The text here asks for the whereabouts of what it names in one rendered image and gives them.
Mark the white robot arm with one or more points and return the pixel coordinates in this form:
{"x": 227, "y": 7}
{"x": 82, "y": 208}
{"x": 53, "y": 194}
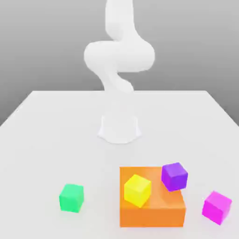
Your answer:
{"x": 119, "y": 56}

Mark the small yellow cube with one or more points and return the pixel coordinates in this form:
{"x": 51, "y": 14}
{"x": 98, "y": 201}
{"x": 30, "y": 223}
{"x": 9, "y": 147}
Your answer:
{"x": 137, "y": 190}

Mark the small purple cube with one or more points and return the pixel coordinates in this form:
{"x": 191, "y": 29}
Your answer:
{"x": 174, "y": 176}

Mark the small green cube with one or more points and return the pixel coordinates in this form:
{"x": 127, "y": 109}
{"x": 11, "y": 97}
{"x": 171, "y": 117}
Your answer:
{"x": 71, "y": 198}

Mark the small magenta cube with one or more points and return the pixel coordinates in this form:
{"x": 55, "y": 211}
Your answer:
{"x": 216, "y": 207}

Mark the large orange box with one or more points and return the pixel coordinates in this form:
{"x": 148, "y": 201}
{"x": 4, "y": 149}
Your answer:
{"x": 160, "y": 214}

